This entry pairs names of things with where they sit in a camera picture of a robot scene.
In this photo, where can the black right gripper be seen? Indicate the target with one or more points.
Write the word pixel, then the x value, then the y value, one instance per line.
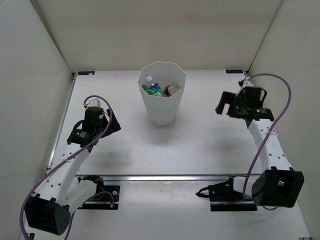
pixel 229 98

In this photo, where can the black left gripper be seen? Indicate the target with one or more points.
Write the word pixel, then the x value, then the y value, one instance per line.
pixel 113 126

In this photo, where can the green plastic bottle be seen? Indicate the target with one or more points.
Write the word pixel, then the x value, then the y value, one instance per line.
pixel 152 91

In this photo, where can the clear bottle blue label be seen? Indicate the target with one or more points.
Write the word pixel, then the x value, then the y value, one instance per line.
pixel 151 83

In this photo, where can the clear bottle black label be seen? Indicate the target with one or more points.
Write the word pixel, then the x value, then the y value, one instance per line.
pixel 171 89

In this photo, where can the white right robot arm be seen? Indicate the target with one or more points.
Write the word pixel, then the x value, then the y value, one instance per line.
pixel 279 184

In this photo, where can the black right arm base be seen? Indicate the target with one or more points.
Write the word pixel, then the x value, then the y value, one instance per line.
pixel 223 198

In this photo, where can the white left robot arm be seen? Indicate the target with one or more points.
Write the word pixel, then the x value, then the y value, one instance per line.
pixel 52 203

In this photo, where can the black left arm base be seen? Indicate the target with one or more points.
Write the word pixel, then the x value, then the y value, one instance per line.
pixel 106 196

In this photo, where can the white octagonal plastic bin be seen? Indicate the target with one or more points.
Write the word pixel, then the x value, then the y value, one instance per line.
pixel 162 110

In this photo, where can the right table corner label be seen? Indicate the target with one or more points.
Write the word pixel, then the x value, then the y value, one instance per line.
pixel 234 71

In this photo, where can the table corner label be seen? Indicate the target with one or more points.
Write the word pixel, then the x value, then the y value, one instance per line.
pixel 234 71
pixel 86 73

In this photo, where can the left table corner label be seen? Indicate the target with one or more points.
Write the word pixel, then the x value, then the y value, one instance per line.
pixel 86 73

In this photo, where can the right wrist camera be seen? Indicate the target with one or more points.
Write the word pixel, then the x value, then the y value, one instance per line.
pixel 245 83

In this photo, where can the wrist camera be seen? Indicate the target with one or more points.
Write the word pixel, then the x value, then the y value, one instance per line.
pixel 95 102
pixel 245 83

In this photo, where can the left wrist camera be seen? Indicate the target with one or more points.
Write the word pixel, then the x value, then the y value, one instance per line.
pixel 95 102

